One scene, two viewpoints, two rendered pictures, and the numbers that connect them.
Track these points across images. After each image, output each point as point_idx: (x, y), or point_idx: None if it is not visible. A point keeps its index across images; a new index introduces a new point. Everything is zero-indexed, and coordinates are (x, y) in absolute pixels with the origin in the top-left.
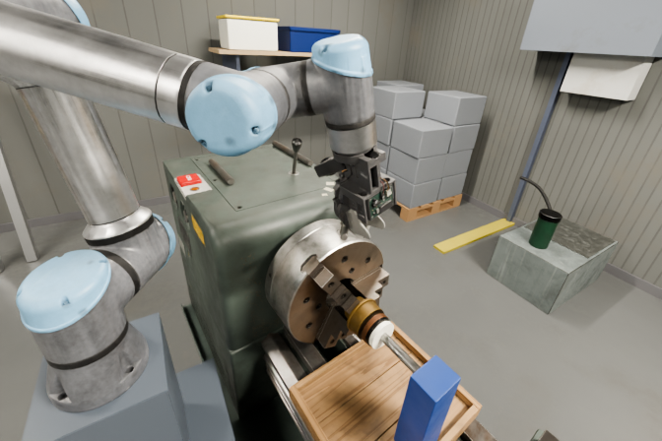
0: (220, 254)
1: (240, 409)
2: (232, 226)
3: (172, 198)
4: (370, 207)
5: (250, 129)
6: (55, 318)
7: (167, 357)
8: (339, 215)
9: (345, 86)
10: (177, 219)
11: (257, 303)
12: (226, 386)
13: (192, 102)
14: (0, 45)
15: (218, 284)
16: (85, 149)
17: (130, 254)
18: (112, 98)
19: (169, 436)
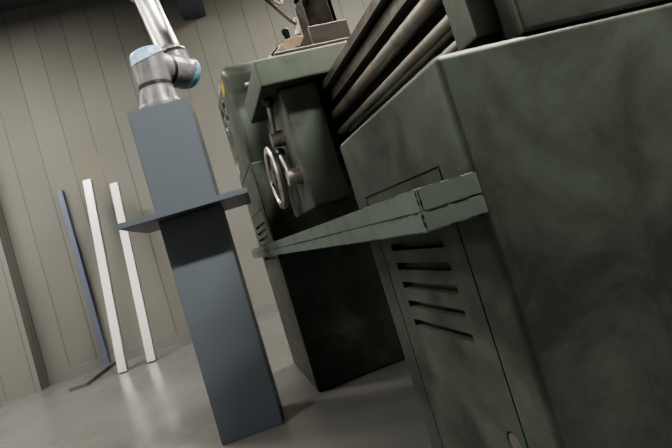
0: (226, 75)
1: (273, 232)
2: (235, 64)
3: (226, 128)
4: None
5: None
6: (141, 54)
7: (198, 126)
8: None
9: None
10: (230, 141)
11: (263, 121)
12: None
13: None
14: None
15: (231, 102)
16: (155, 13)
17: (173, 55)
18: None
19: (193, 136)
